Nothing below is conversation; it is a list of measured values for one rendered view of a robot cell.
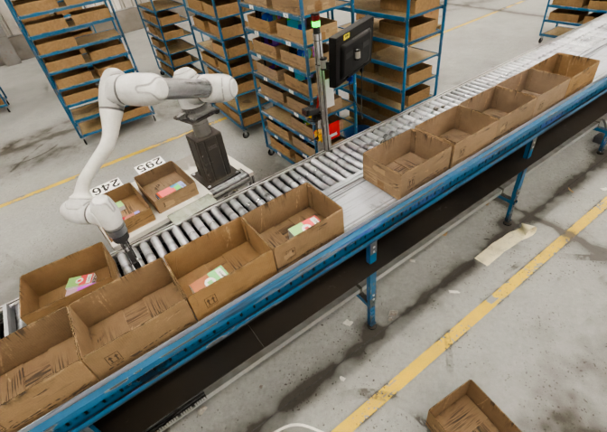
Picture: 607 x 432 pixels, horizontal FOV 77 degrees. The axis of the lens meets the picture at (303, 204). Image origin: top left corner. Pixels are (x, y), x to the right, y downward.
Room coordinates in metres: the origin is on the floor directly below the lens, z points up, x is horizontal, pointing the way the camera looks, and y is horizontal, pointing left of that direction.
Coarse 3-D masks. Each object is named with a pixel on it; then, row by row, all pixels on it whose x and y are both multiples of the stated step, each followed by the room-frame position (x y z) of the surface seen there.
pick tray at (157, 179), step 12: (156, 168) 2.30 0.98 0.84; (168, 168) 2.34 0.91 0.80; (180, 168) 2.24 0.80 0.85; (144, 180) 2.24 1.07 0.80; (156, 180) 2.28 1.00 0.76; (168, 180) 2.25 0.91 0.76; (180, 180) 2.23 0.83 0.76; (192, 180) 2.07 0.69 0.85; (144, 192) 2.06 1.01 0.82; (156, 192) 2.13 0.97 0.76; (180, 192) 1.99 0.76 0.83; (192, 192) 2.03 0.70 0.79; (156, 204) 1.90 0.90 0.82; (168, 204) 1.93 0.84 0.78
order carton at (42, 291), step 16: (80, 256) 1.46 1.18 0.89; (96, 256) 1.49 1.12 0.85; (32, 272) 1.37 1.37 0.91; (48, 272) 1.39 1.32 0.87; (64, 272) 1.41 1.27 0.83; (80, 272) 1.44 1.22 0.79; (96, 272) 1.45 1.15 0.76; (112, 272) 1.31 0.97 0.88; (32, 288) 1.34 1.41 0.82; (48, 288) 1.37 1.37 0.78; (64, 288) 1.37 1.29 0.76; (96, 288) 1.22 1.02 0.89; (32, 304) 1.24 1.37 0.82; (48, 304) 1.28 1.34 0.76; (64, 304) 1.16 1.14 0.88; (32, 320) 1.10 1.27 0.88
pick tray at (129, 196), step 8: (128, 184) 2.15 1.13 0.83; (112, 192) 2.09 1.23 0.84; (120, 192) 2.12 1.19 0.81; (128, 192) 2.14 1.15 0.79; (136, 192) 2.06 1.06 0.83; (120, 200) 2.10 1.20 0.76; (128, 200) 2.08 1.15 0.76; (136, 200) 2.07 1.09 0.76; (144, 200) 1.93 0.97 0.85; (128, 208) 1.99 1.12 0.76; (136, 208) 1.98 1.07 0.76; (144, 208) 1.97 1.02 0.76; (136, 216) 1.79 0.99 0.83; (144, 216) 1.82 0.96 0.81; (152, 216) 1.84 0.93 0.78; (128, 224) 1.76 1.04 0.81; (136, 224) 1.78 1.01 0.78; (144, 224) 1.80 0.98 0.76; (128, 232) 1.75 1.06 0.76; (112, 240) 1.70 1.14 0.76
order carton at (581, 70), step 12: (552, 60) 2.74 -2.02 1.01; (564, 60) 2.73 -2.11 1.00; (576, 60) 2.66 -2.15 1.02; (588, 60) 2.59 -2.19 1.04; (552, 72) 2.77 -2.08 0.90; (564, 72) 2.70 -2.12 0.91; (576, 72) 2.63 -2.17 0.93; (588, 72) 2.45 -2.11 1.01; (576, 84) 2.39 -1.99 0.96; (588, 84) 2.50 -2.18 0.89
